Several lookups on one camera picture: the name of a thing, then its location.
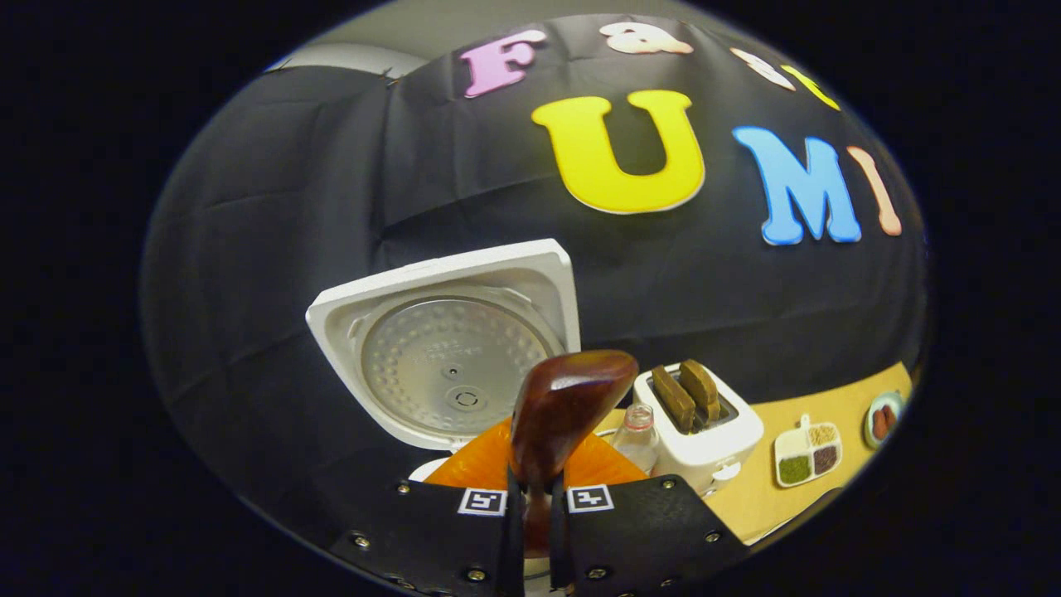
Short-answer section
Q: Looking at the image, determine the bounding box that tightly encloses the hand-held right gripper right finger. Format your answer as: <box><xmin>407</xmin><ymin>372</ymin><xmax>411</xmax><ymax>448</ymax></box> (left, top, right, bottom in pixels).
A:
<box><xmin>551</xmin><ymin>431</ymin><xmax>751</xmax><ymax>597</ymax></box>

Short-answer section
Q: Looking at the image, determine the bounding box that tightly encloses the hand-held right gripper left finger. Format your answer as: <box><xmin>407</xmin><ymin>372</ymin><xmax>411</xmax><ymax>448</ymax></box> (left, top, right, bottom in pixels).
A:
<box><xmin>327</xmin><ymin>417</ymin><xmax>525</xmax><ymax>597</ymax></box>

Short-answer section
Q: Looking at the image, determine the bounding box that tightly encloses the brown wooden spoon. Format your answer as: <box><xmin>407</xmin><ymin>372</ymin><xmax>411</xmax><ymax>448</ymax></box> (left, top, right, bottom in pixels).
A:
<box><xmin>508</xmin><ymin>349</ymin><xmax>640</xmax><ymax>557</ymax></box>

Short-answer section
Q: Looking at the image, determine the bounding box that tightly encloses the white rice cooker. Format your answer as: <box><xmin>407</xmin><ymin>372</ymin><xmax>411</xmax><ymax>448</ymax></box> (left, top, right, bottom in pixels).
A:
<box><xmin>305</xmin><ymin>239</ymin><xmax>581</xmax><ymax>483</ymax></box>

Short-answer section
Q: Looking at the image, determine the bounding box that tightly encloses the clear plastic water bottle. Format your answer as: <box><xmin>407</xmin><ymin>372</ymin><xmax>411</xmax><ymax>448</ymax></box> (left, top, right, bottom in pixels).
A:
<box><xmin>611</xmin><ymin>403</ymin><xmax>661</xmax><ymax>476</ymax></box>

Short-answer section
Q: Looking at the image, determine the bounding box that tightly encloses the white toaster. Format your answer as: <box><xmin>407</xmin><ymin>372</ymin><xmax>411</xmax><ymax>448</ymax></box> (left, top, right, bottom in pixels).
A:
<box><xmin>632</xmin><ymin>359</ymin><xmax>766</xmax><ymax>498</ymax></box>

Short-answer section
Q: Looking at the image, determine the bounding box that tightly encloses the brown toast slice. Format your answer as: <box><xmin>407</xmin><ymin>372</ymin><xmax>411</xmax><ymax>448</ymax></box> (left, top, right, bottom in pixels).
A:
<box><xmin>650</xmin><ymin>365</ymin><xmax>698</xmax><ymax>434</ymax></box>
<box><xmin>679</xmin><ymin>358</ymin><xmax>723</xmax><ymax>423</ymax></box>

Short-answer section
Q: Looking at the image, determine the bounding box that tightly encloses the white divided grain dish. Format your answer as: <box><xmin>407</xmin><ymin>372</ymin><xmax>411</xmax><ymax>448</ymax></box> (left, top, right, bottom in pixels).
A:
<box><xmin>773</xmin><ymin>412</ymin><xmax>845</xmax><ymax>489</ymax></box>

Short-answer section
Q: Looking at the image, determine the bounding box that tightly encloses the pale green plate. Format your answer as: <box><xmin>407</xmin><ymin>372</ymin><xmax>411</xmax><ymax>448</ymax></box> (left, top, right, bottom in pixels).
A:
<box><xmin>863</xmin><ymin>391</ymin><xmax>907</xmax><ymax>451</ymax></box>

